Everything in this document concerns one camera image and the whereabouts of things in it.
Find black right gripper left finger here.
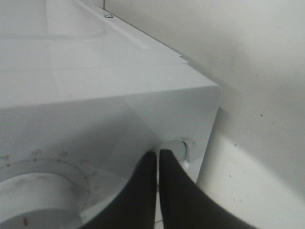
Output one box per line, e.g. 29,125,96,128
82,152,157,229

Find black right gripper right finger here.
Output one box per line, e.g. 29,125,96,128
159,149,254,229

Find round white door button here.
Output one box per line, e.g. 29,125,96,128
153,140,190,169

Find lower white timer knob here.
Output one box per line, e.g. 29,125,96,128
0,172,89,229

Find white microwave oven body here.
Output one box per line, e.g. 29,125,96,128
0,0,221,226

